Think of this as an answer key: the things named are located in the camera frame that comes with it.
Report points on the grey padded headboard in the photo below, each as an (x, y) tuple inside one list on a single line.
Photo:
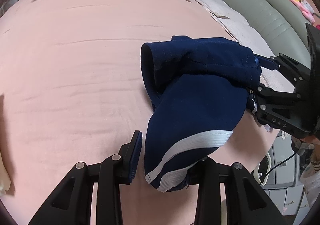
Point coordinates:
[(262, 2)]

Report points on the pink plush toy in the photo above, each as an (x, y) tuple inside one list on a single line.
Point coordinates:
[(303, 9)]

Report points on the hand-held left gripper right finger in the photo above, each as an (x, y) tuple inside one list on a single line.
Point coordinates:
[(212, 185)]

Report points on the pale pink blanket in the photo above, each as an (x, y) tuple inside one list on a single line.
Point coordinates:
[(237, 22)]

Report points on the navy shorts white waistband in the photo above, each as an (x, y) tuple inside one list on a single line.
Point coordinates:
[(200, 105)]

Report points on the white drawer cabinet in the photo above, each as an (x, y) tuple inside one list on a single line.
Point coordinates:
[(282, 197)]

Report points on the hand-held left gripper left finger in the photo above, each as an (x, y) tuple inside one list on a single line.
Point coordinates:
[(134, 162)]

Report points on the black white-rimmed object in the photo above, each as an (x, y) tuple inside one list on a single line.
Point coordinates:
[(262, 170)]

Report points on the pink bed sheet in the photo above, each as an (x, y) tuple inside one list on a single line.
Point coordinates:
[(75, 65)]

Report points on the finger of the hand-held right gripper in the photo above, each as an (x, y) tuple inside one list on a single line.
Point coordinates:
[(287, 65), (280, 110)]

